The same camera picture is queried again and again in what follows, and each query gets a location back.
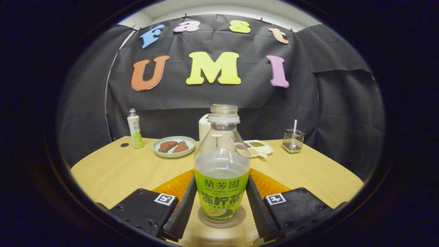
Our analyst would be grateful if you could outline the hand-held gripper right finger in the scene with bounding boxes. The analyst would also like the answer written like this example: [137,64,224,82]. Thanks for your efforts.
[245,168,335,242]

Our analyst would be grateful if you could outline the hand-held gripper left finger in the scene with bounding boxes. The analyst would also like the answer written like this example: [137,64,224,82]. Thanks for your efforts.
[110,169,198,240]

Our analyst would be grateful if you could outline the round brown coaster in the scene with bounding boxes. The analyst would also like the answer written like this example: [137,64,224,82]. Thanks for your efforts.
[198,205,247,229]

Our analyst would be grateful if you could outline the juice bottle with green label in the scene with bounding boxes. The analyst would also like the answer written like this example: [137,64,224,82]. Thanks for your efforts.
[194,104,252,223]

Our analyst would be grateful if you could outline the slim white and green bottle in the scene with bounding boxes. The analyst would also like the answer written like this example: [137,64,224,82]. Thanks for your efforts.
[127,108,145,149]

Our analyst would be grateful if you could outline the pale green plate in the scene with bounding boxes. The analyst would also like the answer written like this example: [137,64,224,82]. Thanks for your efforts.
[152,136,196,158]

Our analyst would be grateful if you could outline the brown bread slice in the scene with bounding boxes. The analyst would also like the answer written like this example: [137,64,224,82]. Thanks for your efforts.
[158,141,179,153]
[172,141,189,154]

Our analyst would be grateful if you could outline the white divided dish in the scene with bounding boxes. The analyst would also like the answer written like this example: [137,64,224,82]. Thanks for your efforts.
[237,140,274,158]

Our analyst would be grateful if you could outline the wooden table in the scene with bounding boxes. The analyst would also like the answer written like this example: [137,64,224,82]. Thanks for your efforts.
[70,136,365,247]

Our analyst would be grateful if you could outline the white toaster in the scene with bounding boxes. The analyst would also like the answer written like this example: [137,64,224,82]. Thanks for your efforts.
[199,114,212,142]

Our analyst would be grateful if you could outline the wire mesh holder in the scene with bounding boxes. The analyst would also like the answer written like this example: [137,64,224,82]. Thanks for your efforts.
[282,129,305,153]

